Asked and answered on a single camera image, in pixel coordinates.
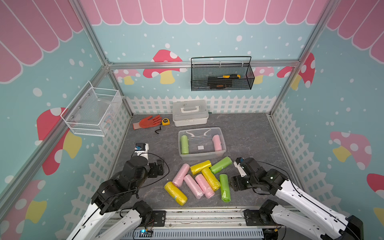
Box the bright green trash bag roll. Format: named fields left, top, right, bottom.
left=220, top=174, right=231, bottom=203

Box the light green trash bag roll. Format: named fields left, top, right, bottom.
left=210, top=157, right=233, bottom=175

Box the pale green trash bag roll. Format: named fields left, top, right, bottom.
left=181, top=135, right=189, bottom=155

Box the yellow trash bag roll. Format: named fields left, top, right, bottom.
left=165, top=182, right=188, bottom=206
left=202, top=167, right=221, bottom=192
left=190, top=160, right=212, bottom=175

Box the pink trash bag roll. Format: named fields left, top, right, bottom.
left=172, top=164, right=190, bottom=188
left=212, top=135, right=223, bottom=152
left=184, top=174, right=204, bottom=199
left=195, top=174, right=215, bottom=199

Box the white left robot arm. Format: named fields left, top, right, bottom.
left=68, top=152, right=169, bottom=240

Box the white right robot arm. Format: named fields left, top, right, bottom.
left=231, top=158, right=364, bottom=240

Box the clear plastic storage box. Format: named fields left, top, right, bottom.
left=178, top=127, right=227, bottom=161

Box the red work glove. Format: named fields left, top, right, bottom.
left=133, top=115, right=163, bottom=130

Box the yellow tape measure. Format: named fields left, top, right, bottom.
left=162, top=118, right=171, bottom=126

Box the white plastic tool case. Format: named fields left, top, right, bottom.
left=172, top=100, right=209, bottom=127

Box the green circuit board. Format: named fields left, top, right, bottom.
left=139, top=229, right=154, bottom=238

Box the black tool with orange label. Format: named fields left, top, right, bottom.
left=207, top=78, right=233, bottom=90

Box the yellow black screwdriver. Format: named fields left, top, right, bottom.
left=208, top=74, right=241, bottom=79

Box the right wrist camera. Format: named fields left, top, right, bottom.
left=234, top=157, right=247, bottom=178

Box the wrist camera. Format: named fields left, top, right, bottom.
left=234, top=157, right=247, bottom=178
left=134, top=143, right=149, bottom=156

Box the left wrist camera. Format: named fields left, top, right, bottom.
left=134, top=143, right=149, bottom=156

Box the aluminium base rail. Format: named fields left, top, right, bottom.
left=101, top=205, right=328, bottom=232

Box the white wire mesh basket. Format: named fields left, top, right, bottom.
left=61, top=82, right=123, bottom=137

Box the black wire mesh basket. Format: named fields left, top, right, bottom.
left=191, top=56, right=255, bottom=91

